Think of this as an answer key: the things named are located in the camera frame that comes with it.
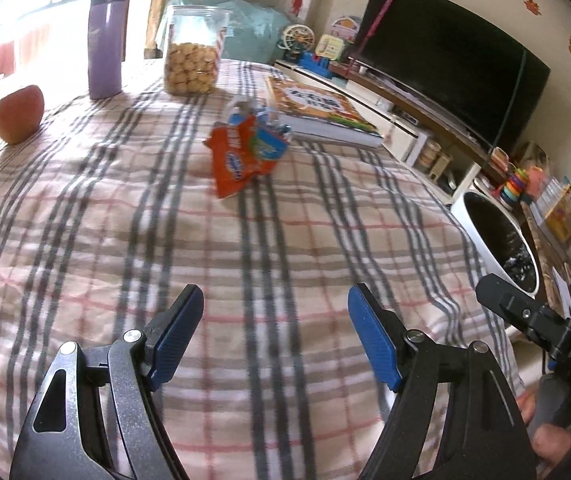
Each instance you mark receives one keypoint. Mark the orange cover book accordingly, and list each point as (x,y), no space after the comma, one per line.
(315,102)

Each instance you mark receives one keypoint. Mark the round colourful toy sign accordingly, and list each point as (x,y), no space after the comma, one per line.
(345,27)

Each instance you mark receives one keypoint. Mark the small red wall sticker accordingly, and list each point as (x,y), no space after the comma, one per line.
(533,6)

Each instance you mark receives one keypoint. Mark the light blue plastic cover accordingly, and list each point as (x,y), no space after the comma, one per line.
(250,25)

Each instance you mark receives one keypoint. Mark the white bin with black liner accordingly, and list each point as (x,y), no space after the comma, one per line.
(480,240)

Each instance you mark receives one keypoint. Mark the person's right hand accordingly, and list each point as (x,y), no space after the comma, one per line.
(560,447)

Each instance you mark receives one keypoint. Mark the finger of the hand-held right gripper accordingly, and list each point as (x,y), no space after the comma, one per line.
(520,307)

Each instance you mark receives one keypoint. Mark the white paper sheet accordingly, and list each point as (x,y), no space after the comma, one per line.
(563,292)

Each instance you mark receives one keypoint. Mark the clear jar of cookies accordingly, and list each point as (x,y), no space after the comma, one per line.
(193,60)

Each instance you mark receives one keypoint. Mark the clear plastic wrapper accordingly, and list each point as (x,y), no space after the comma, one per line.
(245,107)

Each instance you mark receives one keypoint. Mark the blue toy blocks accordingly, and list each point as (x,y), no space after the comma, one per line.
(315,64)

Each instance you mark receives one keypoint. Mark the marble top sideboard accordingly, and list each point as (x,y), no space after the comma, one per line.
(553,255)

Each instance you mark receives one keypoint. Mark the plaid tablecloth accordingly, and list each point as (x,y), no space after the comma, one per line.
(165,220)

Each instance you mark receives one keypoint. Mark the round wooden boxes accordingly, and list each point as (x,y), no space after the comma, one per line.
(428,155)

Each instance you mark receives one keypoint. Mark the white television stand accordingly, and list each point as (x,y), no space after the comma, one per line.
(400,122)

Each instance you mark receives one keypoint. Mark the blue printed snack wrapper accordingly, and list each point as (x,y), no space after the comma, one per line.
(270,144)

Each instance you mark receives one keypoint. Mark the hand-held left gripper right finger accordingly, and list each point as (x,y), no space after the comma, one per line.
(373,340)

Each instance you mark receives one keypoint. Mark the ferris wheel toy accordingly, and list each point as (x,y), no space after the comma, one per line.
(298,40)

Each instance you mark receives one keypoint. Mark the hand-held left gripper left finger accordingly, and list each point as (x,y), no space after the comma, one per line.
(178,340)

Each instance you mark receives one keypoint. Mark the orange red fruit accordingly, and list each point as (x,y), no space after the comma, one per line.
(19,115)

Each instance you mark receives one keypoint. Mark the black flat television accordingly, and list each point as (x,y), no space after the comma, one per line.
(445,55)

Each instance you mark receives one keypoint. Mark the orange snack wrapper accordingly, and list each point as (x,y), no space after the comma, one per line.
(230,160)

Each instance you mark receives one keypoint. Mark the window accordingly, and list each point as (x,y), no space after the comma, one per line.
(40,5)

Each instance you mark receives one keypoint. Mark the purple drink bottle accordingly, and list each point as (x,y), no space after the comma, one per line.
(106,45)

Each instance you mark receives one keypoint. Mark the colourful printed box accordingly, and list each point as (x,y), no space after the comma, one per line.
(563,215)

